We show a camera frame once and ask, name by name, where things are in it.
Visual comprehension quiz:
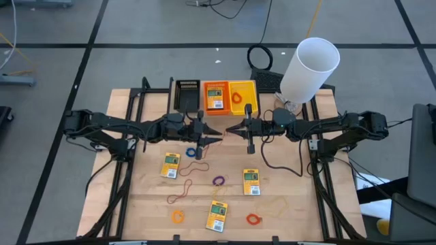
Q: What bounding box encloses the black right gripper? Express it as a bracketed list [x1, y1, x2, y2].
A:
[225, 103, 274, 154]

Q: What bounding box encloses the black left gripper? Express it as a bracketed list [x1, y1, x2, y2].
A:
[183, 110, 223, 160]

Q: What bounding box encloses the yellow green Crayola crayon box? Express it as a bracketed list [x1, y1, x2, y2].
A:
[243, 168, 262, 197]
[206, 87, 225, 110]
[205, 200, 229, 233]
[159, 152, 181, 180]

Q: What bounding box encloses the yellow rubber band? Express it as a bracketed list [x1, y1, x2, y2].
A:
[211, 184, 228, 202]
[255, 196, 290, 219]

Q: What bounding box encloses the orange plastic basket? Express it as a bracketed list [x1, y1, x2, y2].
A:
[203, 80, 232, 116]

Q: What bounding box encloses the yellow plastic basket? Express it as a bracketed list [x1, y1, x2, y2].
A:
[228, 80, 260, 116]

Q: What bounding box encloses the black plastic basket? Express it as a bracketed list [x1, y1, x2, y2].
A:
[173, 79, 201, 114]

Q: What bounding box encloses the wooden shelf with black legs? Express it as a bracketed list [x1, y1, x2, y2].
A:
[166, 76, 262, 118]

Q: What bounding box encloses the black mesh panel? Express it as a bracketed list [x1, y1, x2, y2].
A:
[250, 67, 285, 93]

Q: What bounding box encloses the white shade table lamp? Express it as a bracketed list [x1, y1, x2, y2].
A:
[274, 36, 341, 116]

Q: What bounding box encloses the black stand leg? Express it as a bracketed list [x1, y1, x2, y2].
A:
[356, 176, 409, 205]

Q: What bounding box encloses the white paper sheet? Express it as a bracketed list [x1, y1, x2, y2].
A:
[355, 172, 392, 221]

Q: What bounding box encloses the yellow round object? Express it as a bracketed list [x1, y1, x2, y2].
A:
[376, 218, 391, 237]

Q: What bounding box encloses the grey monitor back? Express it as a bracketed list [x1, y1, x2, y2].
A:
[407, 103, 436, 209]

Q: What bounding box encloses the dark grey box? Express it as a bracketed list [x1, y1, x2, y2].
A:
[389, 193, 436, 243]

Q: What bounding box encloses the grey stand base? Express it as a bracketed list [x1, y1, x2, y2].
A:
[0, 74, 37, 88]
[13, 0, 74, 8]

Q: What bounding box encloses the black floor object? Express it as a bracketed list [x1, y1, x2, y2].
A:
[0, 105, 14, 124]

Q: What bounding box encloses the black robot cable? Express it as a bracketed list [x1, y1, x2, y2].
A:
[84, 158, 115, 198]
[260, 135, 306, 178]

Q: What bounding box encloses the black coiled floor cable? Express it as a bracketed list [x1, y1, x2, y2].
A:
[247, 44, 274, 71]

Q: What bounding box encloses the black aluminium table frame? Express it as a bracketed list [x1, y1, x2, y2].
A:
[76, 76, 367, 245]

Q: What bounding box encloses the yellow cable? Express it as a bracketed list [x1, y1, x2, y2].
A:
[0, 32, 37, 76]
[305, 0, 323, 39]

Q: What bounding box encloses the white floor cable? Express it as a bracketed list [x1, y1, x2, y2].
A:
[0, 0, 17, 71]

